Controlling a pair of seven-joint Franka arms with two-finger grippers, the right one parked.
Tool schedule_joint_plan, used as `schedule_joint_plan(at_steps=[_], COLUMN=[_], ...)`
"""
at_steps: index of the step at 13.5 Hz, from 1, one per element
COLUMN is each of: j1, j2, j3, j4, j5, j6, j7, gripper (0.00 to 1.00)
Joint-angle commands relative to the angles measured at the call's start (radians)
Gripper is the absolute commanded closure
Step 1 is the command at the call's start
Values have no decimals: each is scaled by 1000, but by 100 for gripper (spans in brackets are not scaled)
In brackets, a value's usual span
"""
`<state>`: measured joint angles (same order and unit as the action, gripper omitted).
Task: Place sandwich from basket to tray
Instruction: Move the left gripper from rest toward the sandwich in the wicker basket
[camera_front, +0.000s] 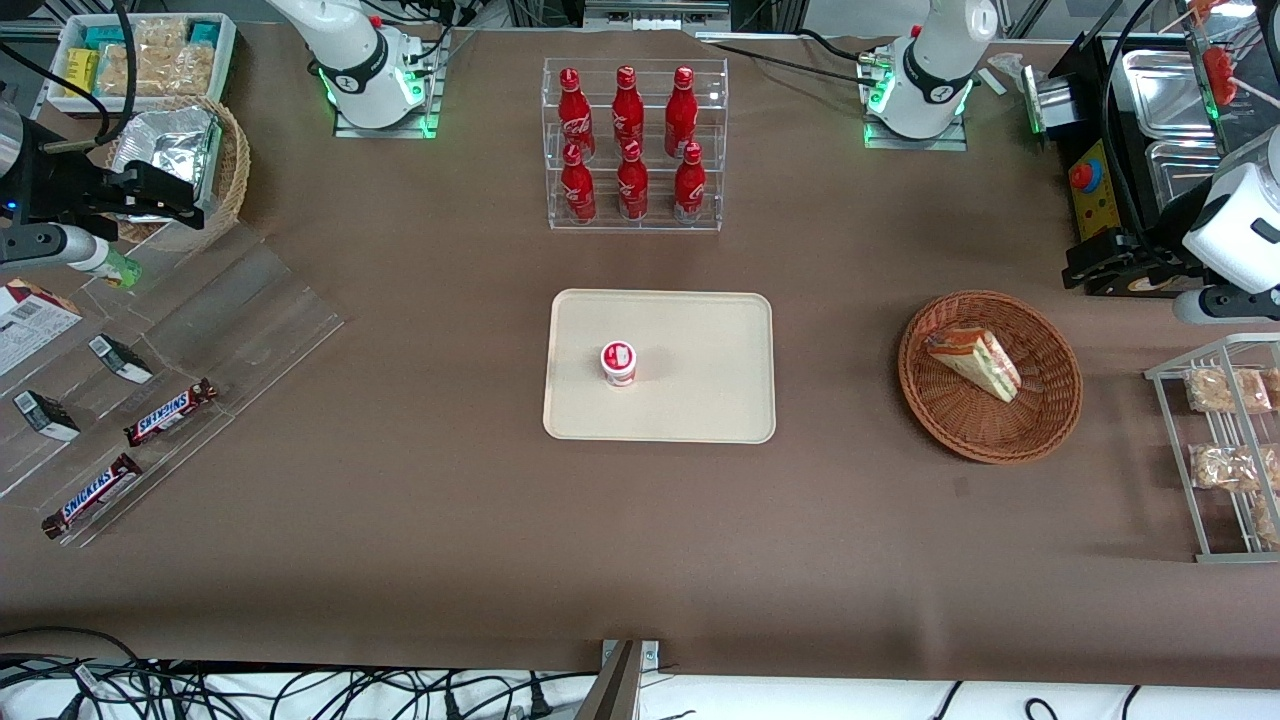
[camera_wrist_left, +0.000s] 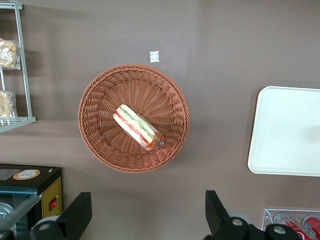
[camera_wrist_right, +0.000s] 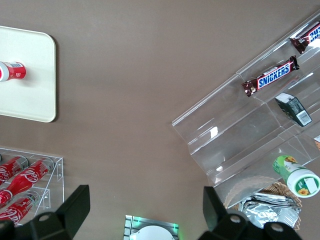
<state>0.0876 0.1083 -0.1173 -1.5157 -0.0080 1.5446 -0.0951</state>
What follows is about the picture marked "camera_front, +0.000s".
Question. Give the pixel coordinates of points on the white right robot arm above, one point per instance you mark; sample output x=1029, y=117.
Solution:
x=350, y=45

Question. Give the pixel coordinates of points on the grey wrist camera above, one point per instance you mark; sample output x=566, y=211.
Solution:
x=50, y=247
x=1225, y=303

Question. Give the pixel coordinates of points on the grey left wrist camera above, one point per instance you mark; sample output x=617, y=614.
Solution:
x=1225, y=303

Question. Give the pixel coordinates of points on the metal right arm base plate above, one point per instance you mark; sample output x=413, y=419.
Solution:
x=430, y=115

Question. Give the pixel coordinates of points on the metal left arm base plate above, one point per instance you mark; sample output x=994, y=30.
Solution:
x=950, y=143

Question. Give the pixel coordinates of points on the aluminium frame profile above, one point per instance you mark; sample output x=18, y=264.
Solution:
x=655, y=12

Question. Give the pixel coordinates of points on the silver foil packets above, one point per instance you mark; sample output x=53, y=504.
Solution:
x=175, y=145

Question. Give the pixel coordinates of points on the Snickers chocolate bar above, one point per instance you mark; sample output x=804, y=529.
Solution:
x=92, y=495
x=170, y=412

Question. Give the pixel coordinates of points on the white printed carton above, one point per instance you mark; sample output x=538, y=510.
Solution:
x=30, y=330

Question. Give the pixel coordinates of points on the beige plastic tray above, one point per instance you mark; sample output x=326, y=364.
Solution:
x=690, y=390

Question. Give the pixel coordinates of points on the metal table edge bracket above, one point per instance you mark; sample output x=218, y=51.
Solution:
x=620, y=685

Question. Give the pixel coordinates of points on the clear bagged snack packets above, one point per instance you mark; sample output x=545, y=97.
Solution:
x=165, y=65

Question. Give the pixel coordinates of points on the steel food pan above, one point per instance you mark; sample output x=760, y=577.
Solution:
x=1180, y=170
x=1165, y=95

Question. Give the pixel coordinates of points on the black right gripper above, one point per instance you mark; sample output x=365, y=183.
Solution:
x=62, y=190

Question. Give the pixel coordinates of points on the clear bagged snack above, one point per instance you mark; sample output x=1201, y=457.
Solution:
x=1225, y=390
x=1225, y=468
x=1268, y=520

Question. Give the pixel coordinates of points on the brown wicker basket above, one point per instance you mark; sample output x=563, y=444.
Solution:
x=1040, y=420

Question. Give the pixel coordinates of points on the white plastic bin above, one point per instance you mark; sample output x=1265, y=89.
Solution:
x=225, y=60

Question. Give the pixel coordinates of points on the red skewered food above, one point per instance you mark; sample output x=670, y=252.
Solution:
x=1218, y=75

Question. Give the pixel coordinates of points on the green white drink bottle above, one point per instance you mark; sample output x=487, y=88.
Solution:
x=122, y=270

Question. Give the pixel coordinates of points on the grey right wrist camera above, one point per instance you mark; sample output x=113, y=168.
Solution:
x=50, y=247

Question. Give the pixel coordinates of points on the red white yogurt cup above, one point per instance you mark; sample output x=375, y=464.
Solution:
x=619, y=362

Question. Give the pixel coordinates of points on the clear acrylic bottle rack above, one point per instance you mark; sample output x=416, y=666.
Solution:
x=650, y=225

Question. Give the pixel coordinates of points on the yellow snack box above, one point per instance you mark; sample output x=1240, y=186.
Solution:
x=81, y=72

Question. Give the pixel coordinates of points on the red cola bottle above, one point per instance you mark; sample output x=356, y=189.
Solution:
x=632, y=190
x=627, y=105
x=577, y=190
x=689, y=190
x=681, y=110
x=573, y=115

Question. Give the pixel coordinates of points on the triangle sandwich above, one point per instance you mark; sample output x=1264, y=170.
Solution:
x=975, y=358

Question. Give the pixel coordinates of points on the yellow emergency stop box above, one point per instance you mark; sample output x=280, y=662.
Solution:
x=1098, y=205

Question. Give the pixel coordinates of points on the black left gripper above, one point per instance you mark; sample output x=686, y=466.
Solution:
x=1160, y=250

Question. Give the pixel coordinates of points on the teal snack box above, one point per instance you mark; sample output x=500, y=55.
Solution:
x=103, y=37
x=205, y=33

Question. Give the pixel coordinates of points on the silver box with green light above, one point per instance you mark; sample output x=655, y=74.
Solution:
x=1050, y=100

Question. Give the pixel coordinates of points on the small dark green box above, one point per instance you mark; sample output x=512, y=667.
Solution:
x=120, y=359
x=46, y=416

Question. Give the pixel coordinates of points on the light wicker basket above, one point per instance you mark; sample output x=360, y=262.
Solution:
x=235, y=165

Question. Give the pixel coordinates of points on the clear acrylic stepped display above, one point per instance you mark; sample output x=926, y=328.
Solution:
x=260, y=310

